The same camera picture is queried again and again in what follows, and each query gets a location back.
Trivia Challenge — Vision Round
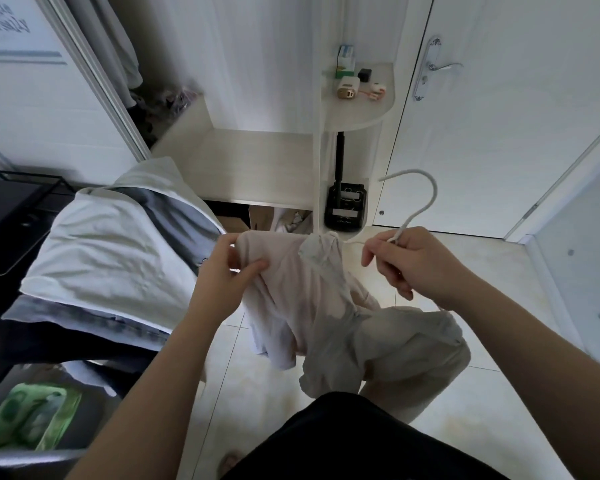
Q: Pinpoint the person's right hand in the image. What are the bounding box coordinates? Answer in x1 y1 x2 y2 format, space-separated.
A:
361 227 476 312

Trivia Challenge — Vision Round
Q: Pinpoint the person's left hand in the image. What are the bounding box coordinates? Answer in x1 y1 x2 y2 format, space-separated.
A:
185 233 271 331

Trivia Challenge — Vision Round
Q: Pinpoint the white wire hanger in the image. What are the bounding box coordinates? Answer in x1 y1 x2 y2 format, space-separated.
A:
378 169 440 246

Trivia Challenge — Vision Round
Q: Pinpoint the beige jacket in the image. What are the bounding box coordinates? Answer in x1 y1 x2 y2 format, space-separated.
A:
235 229 473 426

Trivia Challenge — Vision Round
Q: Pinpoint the white hoodie with blue letters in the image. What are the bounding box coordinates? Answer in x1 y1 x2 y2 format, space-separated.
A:
65 0 144 110

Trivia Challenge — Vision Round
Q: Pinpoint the person's left forearm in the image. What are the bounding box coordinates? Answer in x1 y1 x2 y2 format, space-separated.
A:
65 305 226 480

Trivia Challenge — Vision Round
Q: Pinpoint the person's right forearm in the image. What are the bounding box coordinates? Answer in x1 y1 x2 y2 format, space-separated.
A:
445 273 600 480

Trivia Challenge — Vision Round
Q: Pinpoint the person's dark shirt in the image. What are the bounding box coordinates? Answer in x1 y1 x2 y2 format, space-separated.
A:
225 391 511 480

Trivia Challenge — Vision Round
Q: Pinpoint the brown cardboard box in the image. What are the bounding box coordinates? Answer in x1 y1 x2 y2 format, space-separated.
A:
208 199 316 237

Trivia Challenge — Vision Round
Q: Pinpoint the black box device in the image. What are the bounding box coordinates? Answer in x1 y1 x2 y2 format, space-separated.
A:
325 181 369 233

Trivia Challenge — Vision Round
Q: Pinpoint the rounded corner shelf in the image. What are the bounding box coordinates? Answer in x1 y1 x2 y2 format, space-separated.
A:
325 63 396 134

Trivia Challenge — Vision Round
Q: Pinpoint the dark fabric pile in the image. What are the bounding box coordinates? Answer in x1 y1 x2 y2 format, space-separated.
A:
130 87 201 148

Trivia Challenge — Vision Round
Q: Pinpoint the white door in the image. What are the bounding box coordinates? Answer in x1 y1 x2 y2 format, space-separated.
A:
375 0 600 242

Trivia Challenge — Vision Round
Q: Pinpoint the small white blue box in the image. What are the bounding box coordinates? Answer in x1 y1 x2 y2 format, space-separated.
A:
336 45 356 81

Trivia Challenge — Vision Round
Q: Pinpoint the green bag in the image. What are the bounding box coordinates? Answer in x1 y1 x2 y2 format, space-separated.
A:
0 383 84 454

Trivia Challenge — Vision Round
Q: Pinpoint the silver door handle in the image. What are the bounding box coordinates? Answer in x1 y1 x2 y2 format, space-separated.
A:
413 37 465 103

